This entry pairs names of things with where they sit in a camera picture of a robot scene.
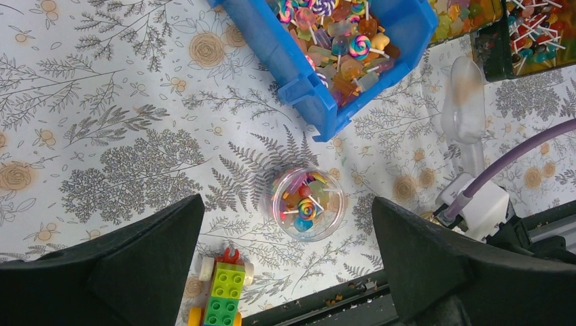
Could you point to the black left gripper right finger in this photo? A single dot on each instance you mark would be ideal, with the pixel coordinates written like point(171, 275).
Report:
point(522, 275)

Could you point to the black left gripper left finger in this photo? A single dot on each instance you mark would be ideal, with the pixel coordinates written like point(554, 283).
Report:
point(132, 276)

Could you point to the clear glass jar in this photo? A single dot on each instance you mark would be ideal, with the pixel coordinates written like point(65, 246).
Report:
point(308, 204)

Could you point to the translucent plastic scoop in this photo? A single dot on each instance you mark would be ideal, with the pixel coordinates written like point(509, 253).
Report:
point(464, 115)

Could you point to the blue plastic bin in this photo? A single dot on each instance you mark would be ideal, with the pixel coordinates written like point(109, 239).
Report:
point(409, 24)

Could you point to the gold tin with gummy candies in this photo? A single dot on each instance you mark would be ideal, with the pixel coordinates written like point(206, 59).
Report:
point(459, 17)

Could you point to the colourful toy brick stack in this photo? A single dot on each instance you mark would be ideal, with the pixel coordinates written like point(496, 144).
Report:
point(227, 275)

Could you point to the floral patterned table mat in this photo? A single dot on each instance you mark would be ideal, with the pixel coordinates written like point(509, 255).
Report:
point(113, 110)

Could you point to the gold tin with lollipops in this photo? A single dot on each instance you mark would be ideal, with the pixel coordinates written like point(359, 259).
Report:
point(530, 37)

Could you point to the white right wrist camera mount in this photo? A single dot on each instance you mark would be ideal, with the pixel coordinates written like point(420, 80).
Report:
point(486, 211)

